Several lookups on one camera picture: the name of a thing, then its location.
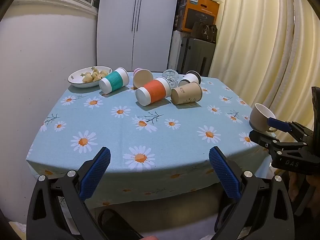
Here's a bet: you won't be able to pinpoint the beige ceramic mug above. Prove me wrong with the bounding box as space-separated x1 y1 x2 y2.
249 103 277 133

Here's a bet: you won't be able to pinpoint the orange sleeve paper cup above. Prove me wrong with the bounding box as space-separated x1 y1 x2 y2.
135 76 171 106

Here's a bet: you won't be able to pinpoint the brown kraft paper cup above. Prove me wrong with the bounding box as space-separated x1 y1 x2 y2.
171 82 202 105

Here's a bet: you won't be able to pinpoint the white cup black lid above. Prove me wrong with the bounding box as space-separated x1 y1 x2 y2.
178 70 201 86

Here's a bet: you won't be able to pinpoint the clear glass cup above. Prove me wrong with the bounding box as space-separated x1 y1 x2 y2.
162 69 179 89

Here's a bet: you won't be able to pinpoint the pink sleeve paper cup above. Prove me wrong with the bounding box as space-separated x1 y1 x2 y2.
133 68 153 88

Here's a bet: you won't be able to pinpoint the teal sleeve paper cup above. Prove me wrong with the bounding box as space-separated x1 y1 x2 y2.
99 67 129 94

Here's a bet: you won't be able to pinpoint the cream curtain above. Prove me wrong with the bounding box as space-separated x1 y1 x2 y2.
209 0 319 128

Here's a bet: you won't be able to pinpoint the daisy print blue tablecloth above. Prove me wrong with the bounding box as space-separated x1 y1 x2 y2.
26 77 271 207

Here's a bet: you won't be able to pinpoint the dark grey suitcase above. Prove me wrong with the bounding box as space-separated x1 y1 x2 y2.
177 37 216 76

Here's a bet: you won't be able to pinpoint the black handbag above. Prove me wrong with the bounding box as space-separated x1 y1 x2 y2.
190 22 217 43

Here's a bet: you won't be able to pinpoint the white panel beside suitcase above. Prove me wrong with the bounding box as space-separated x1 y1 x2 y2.
168 30 182 70

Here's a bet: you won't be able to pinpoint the beige snack pieces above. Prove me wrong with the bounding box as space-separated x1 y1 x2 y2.
81 67 108 83

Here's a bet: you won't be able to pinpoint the white floral bowl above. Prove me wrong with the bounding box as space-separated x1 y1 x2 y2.
68 66 113 88

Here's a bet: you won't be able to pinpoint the orange philips cardboard box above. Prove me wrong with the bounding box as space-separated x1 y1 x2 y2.
174 0 220 33

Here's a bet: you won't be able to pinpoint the white wardrobe cabinet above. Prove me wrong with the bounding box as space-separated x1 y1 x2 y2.
96 0 177 72

